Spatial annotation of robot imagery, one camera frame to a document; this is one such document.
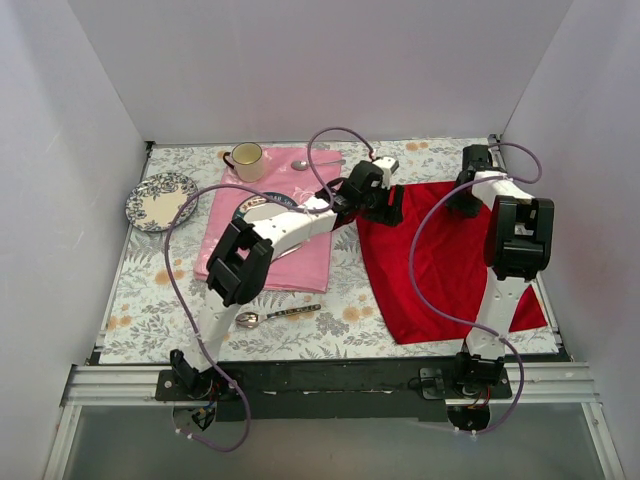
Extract green rimmed white plate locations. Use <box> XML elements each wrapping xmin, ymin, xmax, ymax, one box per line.
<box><xmin>232</xmin><ymin>192</ymin><xmax>298</xmax><ymax>223</ymax></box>

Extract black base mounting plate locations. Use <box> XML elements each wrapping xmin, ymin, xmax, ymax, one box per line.
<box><xmin>154</xmin><ymin>357</ymin><xmax>514</xmax><ymax>424</ymax></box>

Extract aluminium frame rail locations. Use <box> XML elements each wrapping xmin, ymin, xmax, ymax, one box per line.
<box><xmin>44</xmin><ymin>356</ymin><xmax>624</xmax><ymax>479</ymax></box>

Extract small silver spoon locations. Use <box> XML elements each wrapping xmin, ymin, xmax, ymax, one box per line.
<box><xmin>291</xmin><ymin>159</ymin><xmax>346</xmax><ymax>171</ymax></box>

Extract blue floral plate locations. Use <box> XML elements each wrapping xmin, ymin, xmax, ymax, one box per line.
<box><xmin>125</xmin><ymin>172</ymin><xmax>198</xmax><ymax>233</ymax></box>

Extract cream enamel mug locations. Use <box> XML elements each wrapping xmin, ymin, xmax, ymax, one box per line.
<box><xmin>222</xmin><ymin>142</ymin><xmax>266</xmax><ymax>183</ymax></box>

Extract patterned handle spoon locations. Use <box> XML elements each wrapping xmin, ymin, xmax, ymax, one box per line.
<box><xmin>235</xmin><ymin>304</ymin><xmax>322</xmax><ymax>329</ymax></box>

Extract red cloth napkin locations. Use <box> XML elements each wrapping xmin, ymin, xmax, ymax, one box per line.
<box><xmin>356</xmin><ymin>180</ymin><xmax>548</xmax><ymax>346</ymax></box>

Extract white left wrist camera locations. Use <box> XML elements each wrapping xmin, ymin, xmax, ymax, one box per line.
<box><xmin>371</xmin><ymin>156</ymin><xmax>399</xmax><ymax>190</ymax></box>

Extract pink cloth placemat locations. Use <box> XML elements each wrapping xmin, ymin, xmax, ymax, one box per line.
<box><xmin>194</xmin><ymin>147</ymin><xmax>342</xmax><ymax>293</ymax></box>

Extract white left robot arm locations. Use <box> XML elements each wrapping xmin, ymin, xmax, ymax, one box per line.
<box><xmin>170</xmin><ymin>157</ymin><xmax>404</xmax><ymax>400</ymax></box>

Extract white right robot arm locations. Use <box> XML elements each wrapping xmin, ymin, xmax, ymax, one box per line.
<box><xmin>446</xmin><ymin>144</ymin><xmax>555</xmax><ymax>398</ymax></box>

